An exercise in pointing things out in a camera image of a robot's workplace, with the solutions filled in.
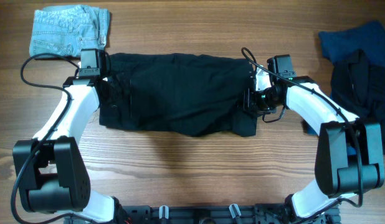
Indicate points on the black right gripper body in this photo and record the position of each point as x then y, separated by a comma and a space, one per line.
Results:
260, 101

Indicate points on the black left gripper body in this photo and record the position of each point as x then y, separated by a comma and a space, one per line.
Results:
116, 90

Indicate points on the black shorts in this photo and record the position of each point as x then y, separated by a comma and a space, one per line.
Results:
194, 95

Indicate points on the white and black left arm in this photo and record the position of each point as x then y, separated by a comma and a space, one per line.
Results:
51, 177

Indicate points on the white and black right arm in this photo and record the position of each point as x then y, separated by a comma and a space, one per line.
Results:
349, 156

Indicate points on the folded light blue jeans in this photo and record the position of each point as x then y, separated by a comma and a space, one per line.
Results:
67, 30

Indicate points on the black garment in pile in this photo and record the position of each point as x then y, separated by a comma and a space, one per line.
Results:
359, 87

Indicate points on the dark blue garment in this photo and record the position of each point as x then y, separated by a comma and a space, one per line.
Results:
370, 38

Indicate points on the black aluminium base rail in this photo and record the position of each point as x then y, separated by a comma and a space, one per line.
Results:
262, 213

